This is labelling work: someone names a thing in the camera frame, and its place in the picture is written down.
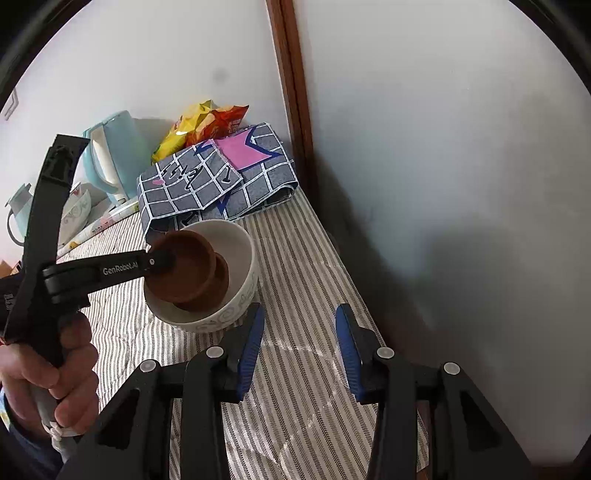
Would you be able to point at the person's left hand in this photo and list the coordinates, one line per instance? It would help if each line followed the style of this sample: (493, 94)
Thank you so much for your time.
(78, 369)

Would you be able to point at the large white patterned bowl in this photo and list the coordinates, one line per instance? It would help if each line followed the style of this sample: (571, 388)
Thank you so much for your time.
(76, 207)

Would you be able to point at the red snack bag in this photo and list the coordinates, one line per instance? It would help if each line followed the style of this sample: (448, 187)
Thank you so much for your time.
(228, 120)

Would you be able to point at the small brown bowl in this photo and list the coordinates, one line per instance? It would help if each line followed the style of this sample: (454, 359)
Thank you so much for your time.
(220, 281)
(184, 267)

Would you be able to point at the light blue electric kettle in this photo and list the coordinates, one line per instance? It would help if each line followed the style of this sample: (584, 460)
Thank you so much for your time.
(124, 147)

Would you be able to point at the yellow snack bag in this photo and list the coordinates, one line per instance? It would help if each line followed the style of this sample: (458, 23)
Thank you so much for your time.
(184, 129)

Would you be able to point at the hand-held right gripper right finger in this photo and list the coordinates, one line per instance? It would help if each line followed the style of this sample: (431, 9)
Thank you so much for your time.
(348, 355)

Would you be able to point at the striped quilted tablecloth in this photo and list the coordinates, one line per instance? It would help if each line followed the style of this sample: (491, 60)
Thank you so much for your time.
(300, 286)

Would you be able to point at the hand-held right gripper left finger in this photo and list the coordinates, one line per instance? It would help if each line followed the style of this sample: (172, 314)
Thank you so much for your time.
(251, 350)

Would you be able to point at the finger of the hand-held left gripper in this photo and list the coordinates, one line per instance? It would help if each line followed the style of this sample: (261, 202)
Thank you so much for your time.
(115, 270)
(51, 203)

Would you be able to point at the brown wooden door frame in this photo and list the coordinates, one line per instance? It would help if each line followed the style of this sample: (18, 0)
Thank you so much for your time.
(288, 92)

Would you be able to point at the light blue thermos jug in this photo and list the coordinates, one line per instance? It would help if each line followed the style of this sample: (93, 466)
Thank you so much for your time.
(21, 203)

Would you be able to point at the person's left forearm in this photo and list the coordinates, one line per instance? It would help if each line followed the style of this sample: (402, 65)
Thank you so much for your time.
(23, 454)

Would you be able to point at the white ceramic bowl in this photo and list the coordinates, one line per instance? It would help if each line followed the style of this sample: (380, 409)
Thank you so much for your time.
(240, 256)

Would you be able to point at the grey checked cloth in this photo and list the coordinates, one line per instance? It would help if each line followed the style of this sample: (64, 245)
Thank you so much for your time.
(268, 180)

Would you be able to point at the rolled patterned table mat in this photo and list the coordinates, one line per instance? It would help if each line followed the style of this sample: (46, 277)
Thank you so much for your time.
(101, 224)

